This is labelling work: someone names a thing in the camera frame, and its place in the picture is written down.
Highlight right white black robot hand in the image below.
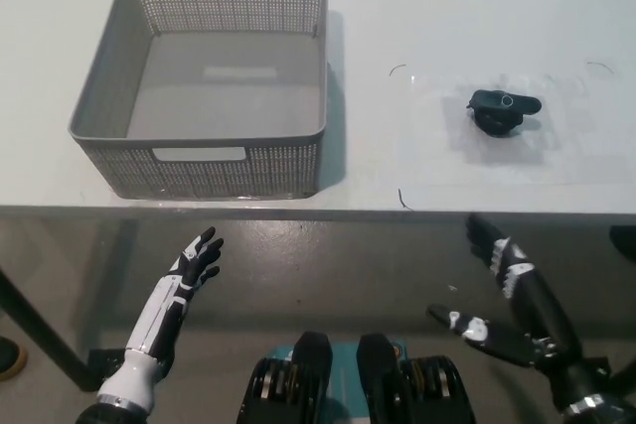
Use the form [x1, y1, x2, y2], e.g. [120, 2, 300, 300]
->
[426, 213, 587, 371]

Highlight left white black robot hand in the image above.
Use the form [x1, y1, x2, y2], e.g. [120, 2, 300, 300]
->
[125, 225, 226, 361]

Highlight black webcam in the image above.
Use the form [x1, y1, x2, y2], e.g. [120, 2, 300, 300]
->
[465, 88, 544, 138]

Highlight black table foot plate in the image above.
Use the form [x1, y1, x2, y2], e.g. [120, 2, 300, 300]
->
[87, 347, 128, 390]
[579, 355, 612, 376]

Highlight black rounded object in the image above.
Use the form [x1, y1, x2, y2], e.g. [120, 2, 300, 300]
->
[609, 224, 636, 264]

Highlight black metal table leg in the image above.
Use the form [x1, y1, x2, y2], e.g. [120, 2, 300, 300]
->
[0, 264, 103, 392]

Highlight black robot legs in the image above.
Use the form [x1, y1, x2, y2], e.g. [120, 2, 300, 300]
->
[236, 330, 476, 424]

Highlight dark shoe with tan sole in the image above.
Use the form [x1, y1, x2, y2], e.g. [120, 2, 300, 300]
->
[0, 336, 29, 380]

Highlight grey perforated plastic basket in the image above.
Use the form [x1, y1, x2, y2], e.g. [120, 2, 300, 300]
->
[67, 0, 330, 201]

